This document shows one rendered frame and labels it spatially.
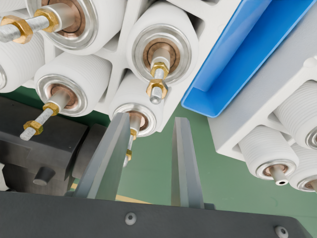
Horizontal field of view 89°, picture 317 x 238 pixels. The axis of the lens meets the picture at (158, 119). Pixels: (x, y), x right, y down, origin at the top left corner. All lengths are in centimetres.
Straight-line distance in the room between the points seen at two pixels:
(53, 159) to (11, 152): 13
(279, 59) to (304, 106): 11
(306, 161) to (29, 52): 59
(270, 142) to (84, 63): 39
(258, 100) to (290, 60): 9
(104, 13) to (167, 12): 7
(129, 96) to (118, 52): 8
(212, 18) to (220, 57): 23
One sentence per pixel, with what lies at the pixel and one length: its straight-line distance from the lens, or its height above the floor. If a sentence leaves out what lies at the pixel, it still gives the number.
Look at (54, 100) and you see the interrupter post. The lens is 27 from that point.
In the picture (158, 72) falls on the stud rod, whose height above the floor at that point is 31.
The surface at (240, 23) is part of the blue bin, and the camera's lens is 49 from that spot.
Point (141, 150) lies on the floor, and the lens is 75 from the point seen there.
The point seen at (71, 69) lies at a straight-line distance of 27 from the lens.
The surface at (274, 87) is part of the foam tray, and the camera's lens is 39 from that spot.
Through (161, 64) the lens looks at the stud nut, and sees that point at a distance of 17.
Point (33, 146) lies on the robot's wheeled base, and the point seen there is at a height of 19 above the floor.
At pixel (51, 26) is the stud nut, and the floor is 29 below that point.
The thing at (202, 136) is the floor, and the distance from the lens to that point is 67.
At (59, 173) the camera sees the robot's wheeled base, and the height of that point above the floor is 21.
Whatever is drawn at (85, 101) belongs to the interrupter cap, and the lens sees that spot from 28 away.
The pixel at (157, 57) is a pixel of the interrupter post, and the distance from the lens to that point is 19.
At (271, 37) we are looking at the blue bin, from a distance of 43.
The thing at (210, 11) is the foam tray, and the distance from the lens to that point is 29.
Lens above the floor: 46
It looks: 49 degrees down
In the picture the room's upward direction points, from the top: 174 degrees counter-clockwise
